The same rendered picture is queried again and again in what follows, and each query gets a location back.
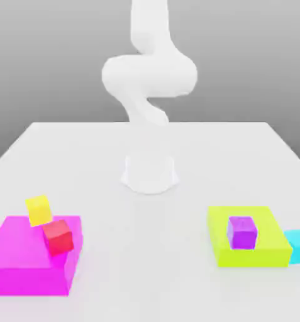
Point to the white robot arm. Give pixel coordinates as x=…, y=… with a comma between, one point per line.
x=149, y=75

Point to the small purple cube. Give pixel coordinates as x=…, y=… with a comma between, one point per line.
x=242, y=234

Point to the small red cube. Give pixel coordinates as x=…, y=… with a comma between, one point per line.
x=59, y=239

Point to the small yellow cube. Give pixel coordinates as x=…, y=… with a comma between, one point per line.
x=39, y=210

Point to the large lime green box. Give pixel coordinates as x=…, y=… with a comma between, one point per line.
x=270, y=241

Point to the large magenta box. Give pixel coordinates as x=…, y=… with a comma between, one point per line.
x=16, y=254

